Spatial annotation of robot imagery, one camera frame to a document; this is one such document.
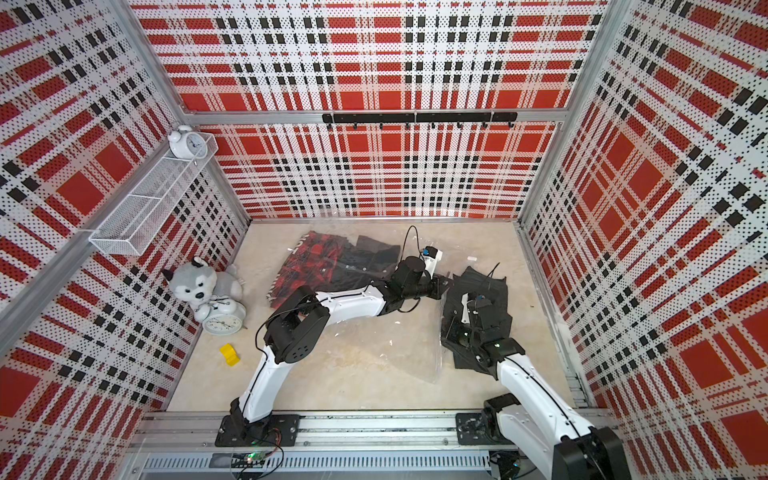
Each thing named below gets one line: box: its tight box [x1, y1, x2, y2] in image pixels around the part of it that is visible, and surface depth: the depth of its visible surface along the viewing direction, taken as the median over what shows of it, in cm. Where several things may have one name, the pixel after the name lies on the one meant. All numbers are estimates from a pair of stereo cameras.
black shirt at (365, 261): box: [319, 235, 401, 292], surface depth 106 cm
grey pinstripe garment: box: [441, 266, 512, 381], surface depth 79 cm
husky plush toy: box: [162, 256, 245, 305], surface depth 84 cm
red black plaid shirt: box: [267, 230, 348, 310], surface depth 105 cm
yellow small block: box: [219, 343, 240, 367], surface depth 87 cm
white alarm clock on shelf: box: [168, 125, 208, 160], surface depth 83 cm
